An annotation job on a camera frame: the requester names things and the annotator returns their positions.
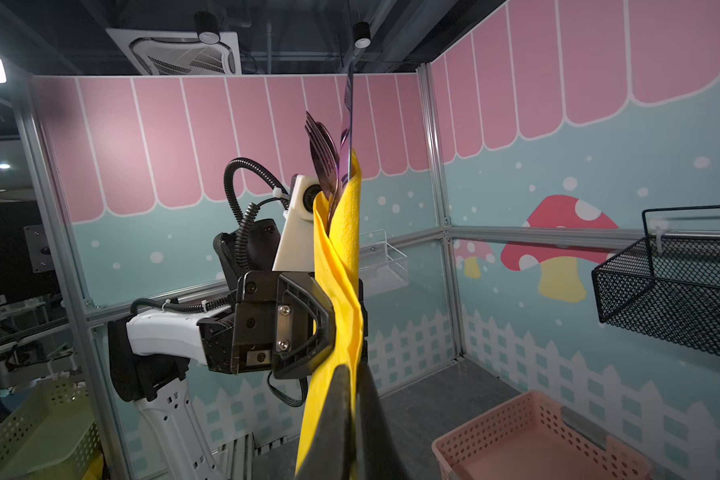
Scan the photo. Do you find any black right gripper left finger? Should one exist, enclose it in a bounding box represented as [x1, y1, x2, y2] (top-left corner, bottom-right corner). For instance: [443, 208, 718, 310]
[296, 365, 354, 480]

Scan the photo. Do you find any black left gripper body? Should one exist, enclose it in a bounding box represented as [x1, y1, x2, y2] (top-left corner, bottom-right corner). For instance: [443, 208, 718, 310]
[200, 270, 280, 375]

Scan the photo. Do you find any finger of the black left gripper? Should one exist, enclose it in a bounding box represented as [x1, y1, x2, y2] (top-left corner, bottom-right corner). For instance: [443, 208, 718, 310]
[272, 272, 336, 380]

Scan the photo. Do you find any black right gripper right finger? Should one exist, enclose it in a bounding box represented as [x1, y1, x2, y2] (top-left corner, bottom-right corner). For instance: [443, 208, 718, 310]
[354, 362, 408, 480]

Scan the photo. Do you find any yellow paper napkin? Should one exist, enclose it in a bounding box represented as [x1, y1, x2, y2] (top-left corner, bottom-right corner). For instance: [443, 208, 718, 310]
[295, 154, 364, 479]

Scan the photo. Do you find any purple metal fork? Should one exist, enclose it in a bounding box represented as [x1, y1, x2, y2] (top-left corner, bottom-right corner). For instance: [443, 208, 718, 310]
[305, 112, 343, 229]

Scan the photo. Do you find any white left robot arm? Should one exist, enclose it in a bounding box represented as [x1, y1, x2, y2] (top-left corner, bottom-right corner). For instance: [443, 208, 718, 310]
[108, 158, 336, 479]

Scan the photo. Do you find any pink perforated plastic basket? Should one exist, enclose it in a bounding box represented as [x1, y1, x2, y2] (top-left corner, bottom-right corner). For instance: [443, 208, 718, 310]
[432, 391, 653, 479]

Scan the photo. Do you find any green perforated plastic basket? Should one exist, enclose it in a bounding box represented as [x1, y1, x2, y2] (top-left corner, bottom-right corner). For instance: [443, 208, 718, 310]
[0, 379, 101, 479]

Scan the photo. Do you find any ceiling air conditioner vent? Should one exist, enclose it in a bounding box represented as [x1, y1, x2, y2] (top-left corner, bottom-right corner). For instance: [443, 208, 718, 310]
[106, 28, 242, 76]

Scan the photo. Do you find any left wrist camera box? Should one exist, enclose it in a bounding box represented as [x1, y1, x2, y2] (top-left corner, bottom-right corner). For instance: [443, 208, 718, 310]
[272, 175, 321, 272]

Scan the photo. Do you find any white wire wall basket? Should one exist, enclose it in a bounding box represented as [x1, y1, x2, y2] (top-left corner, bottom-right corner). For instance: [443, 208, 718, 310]
[359, 230, 409, 298]

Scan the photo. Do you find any black mesh wall basket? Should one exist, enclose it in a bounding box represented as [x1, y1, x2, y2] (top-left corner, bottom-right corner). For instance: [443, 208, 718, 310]
[591, 205, 720, 357]

